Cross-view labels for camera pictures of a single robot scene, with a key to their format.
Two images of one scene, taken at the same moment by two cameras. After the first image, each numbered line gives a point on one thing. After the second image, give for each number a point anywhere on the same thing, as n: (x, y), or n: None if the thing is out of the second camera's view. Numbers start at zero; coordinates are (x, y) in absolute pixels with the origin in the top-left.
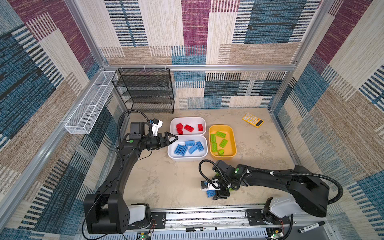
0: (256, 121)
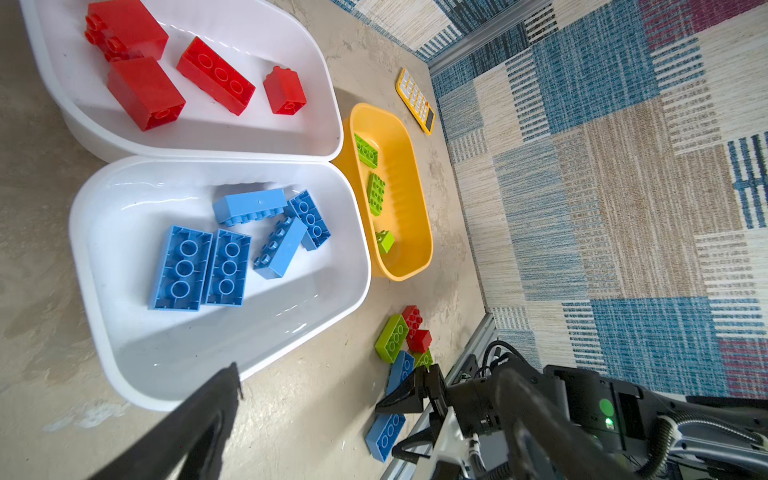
0: (415, 100)
